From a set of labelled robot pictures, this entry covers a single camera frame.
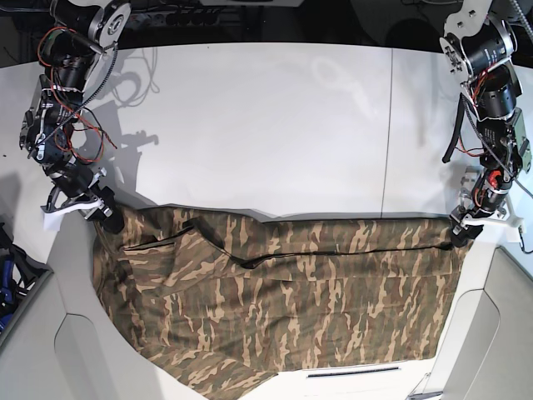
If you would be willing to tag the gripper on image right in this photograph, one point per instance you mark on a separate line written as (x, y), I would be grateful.
(484, 200)

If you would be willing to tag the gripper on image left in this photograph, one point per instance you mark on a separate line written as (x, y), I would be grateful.
(76, 188)

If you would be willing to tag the camouflage T-shirt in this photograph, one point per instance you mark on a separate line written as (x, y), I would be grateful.
(224, 302)

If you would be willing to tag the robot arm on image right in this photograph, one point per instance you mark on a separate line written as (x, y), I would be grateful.
(479, 42)

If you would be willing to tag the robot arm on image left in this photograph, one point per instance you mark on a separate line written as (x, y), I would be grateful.
(83, 34)

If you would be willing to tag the bin with blue items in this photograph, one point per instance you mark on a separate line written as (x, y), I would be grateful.
(21, 279)

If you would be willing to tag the black power strip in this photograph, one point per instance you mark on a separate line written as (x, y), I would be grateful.
(183, 18)

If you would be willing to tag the white wrist camera, image left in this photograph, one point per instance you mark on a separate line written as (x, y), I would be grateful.
(52, 221)

